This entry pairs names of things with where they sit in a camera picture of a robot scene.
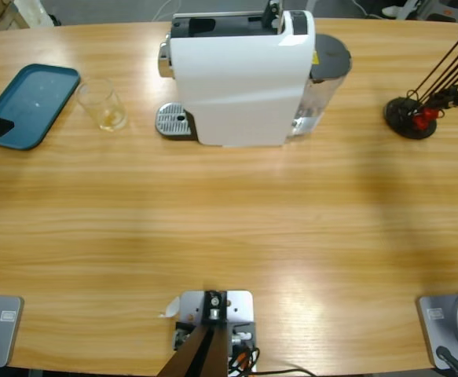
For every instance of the white foam packing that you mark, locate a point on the white foam packing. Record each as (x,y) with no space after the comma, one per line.
(32,13)

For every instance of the teal plastic tray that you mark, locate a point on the teal plastic tray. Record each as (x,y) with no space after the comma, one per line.
(36,98)

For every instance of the black orange device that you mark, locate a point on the black orange device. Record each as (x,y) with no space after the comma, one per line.
(444,15)

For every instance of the black capsule holder with rods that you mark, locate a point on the black capsule holder with rods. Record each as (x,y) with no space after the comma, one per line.
(399,118)

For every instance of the clear drinking glass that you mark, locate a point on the clear drinking glass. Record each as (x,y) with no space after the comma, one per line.
(103,106)

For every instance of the white capsule coffee machine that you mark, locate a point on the white capsule coffee machine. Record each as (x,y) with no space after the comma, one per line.
(236,86)

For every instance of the dark camera post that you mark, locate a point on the dark camera post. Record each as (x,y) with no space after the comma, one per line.
(205,353)

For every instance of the clear water tank black lid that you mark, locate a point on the clear water tank black lid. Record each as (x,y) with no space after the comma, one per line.
(330,55)

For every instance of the red coffee capsule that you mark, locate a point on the red coffee capsule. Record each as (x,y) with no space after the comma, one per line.
(421,122)
(433,113)

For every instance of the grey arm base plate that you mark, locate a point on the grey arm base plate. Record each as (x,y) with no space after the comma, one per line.
(437,326)
(4,334)

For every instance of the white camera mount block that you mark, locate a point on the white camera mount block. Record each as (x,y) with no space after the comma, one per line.
(240,306)

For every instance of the white paper tab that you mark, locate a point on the white paper tab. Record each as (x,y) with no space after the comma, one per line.
(171,308)

